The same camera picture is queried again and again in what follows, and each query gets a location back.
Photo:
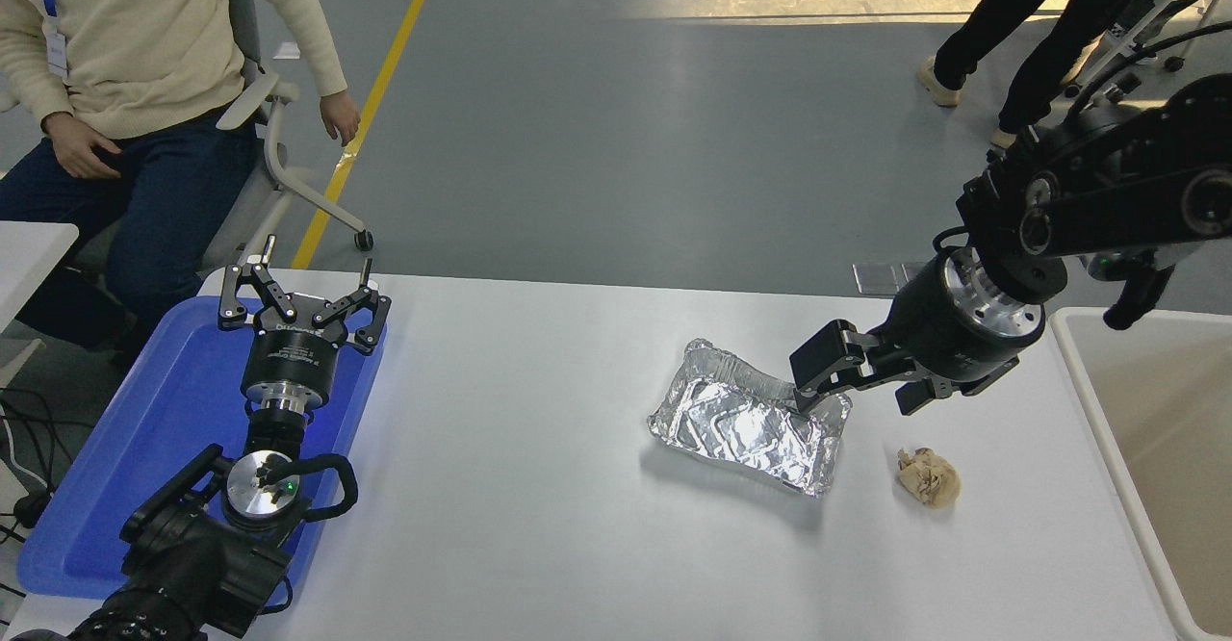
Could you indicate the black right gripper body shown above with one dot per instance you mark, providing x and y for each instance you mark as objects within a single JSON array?
[{"x": 938, "y": 328}]

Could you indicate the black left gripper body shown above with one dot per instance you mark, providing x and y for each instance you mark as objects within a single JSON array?
[{"x": 289, "y": 354}]

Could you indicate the person's right forearm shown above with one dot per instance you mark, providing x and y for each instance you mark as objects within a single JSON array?
[{"x": 29, "y": 83}]

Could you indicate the person's left forearm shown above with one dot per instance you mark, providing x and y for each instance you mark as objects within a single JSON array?
[{"x": 322, "y": 59}]

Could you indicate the person's left hand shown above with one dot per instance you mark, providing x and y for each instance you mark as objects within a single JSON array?
[{"x": 342, "y": 119}]

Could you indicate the person's right hand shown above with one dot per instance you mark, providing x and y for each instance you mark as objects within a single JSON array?
[{"x": 82, "y": 148}]

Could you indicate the crumpled tan paper ball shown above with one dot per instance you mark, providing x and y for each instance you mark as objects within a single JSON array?
[{"x": 929, "y": 479}]

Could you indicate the crumpled foil tray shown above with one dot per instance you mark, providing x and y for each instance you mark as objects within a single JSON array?
[{"x": 741, "y": 429}]

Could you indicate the grey white office chair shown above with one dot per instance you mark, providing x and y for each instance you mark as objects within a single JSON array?
[{"x": 279, "y": 155}]

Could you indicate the blue plastic tray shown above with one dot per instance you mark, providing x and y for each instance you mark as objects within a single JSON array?
[{"x": 144, "y": 429}]

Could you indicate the white side table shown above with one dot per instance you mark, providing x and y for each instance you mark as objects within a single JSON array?
[{"x": 29, "y": 256}]

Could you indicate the large pale bin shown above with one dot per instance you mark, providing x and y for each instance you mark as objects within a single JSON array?
[{"x": 1174, "y": 448}]

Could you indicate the person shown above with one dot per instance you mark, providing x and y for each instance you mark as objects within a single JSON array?
[
  {"x": 135, "y": 44},
  {"x": 1049, "y": 64}
]

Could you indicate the black power plug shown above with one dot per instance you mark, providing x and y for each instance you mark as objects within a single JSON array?
[{"x": 34, "y": 508}]

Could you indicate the white frame wheeled chair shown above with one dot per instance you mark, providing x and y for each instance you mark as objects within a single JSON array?
[{"x": 1172, "y": 64}]

